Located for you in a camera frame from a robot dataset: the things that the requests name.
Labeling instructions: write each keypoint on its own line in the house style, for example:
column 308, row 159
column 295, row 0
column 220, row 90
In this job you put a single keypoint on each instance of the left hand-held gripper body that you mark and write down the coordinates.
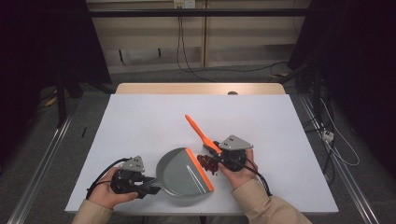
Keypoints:
column 129, row 180

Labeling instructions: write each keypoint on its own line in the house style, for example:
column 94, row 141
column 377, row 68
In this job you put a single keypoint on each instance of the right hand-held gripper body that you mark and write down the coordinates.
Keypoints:
column 235, row 158

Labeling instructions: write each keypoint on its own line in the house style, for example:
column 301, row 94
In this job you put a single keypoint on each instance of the red beans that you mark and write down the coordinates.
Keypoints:
column 208, row 163

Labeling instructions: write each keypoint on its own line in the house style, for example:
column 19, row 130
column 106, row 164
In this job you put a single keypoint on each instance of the grey dustpan with orange edge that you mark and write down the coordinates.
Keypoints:
column 179, row 174

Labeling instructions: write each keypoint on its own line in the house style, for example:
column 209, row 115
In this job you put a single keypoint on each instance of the person's right hand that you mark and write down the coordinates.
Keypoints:
column 243, row 179

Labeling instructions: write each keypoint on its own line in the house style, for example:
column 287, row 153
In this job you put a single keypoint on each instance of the person's left hand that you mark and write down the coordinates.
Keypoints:
column 102, row 194

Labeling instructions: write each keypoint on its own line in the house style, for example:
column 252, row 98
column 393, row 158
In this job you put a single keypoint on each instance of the dark round table grommet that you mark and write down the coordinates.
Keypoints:
column 232, row 92

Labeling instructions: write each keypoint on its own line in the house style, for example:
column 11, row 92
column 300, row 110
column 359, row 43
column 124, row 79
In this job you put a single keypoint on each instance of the white power adapter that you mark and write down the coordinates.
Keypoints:
column 328, row 136

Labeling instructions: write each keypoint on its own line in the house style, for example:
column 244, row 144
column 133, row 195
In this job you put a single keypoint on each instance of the black metal stand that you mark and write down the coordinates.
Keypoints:
column 61, row 99

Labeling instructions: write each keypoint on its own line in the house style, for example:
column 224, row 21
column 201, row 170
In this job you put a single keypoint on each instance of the yellow floor tape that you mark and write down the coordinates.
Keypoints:
column 51, row 101

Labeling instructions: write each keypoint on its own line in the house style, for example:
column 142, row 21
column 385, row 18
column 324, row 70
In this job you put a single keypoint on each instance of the black horizontal metal bar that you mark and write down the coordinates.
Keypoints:
column 199, row 12

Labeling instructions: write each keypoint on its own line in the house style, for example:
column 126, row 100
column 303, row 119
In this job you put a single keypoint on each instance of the black curtain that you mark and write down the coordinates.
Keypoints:
column 37, row 46
column 358, row 62

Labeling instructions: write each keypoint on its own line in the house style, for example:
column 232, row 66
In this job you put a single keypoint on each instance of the metal floor rail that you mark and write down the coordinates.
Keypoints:
column 348, row 186
column 40, row 174

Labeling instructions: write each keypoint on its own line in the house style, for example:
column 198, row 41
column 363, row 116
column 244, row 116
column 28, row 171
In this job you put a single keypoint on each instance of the white wall outlet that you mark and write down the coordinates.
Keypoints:
column 184, row 3

